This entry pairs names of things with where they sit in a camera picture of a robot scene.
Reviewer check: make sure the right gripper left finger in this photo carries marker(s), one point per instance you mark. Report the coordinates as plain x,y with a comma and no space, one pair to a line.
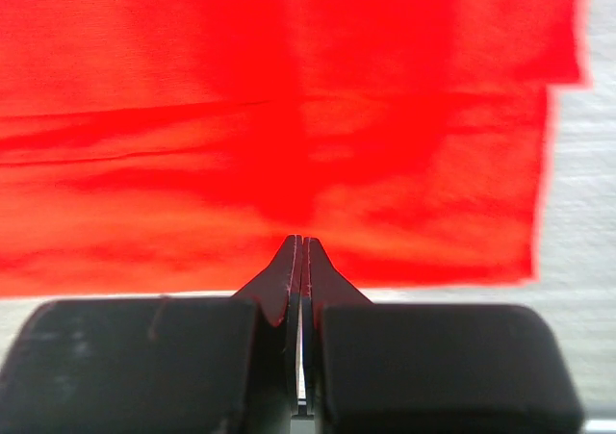
167,364

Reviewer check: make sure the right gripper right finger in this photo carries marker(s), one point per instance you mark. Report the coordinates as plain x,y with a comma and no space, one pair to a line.
427,367

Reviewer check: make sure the red t-shirt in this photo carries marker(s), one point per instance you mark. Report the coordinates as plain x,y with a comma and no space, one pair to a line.
171,145

